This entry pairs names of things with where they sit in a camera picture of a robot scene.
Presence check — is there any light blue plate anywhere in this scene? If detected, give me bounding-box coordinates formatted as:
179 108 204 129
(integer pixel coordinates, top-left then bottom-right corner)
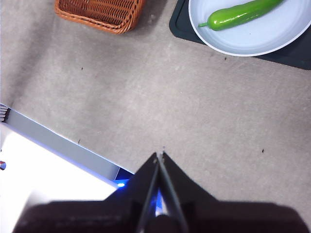
188 0 311 57

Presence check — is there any brown wicker basket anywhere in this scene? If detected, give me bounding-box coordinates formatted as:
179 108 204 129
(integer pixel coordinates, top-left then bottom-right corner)
54 0 146 34

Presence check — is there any black flat board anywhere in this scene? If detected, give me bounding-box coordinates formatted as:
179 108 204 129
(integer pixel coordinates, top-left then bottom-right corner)
169 0 311 70

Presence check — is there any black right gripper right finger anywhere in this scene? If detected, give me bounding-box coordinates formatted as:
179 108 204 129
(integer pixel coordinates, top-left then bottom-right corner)
159 151 311 233

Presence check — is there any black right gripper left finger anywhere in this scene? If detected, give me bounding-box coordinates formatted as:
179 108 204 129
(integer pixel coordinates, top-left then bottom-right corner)
12 151 160 233

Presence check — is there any green chili pepper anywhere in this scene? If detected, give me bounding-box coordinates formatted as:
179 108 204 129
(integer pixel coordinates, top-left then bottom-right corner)
198 0 285 32

